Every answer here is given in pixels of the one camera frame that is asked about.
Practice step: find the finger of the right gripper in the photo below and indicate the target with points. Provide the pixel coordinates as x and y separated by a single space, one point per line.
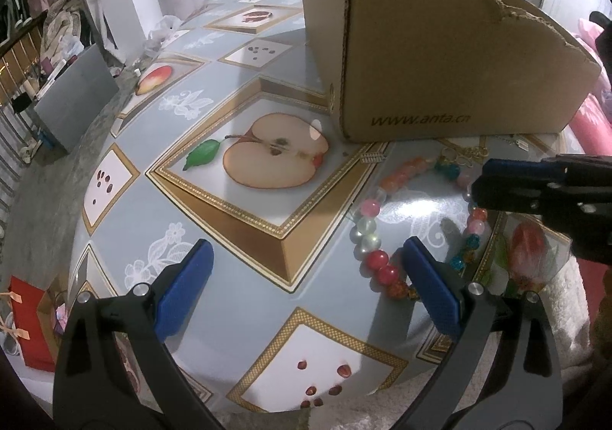
544 187

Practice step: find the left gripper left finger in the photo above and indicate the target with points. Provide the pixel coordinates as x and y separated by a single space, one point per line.
91 388

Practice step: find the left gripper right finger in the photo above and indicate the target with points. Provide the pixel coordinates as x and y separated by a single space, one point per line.
523 389

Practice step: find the pink floral quilt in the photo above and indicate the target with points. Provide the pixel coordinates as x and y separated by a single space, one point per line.
592 123

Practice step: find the red gift bag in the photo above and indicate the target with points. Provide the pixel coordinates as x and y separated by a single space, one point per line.
32 315

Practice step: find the brown cardboard box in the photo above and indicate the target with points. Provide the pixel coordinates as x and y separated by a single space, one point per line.
410 69

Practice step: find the metal balcony railing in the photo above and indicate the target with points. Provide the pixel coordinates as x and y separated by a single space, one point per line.
18 133

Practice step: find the white plastic bag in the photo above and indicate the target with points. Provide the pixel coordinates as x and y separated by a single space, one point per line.
163 30

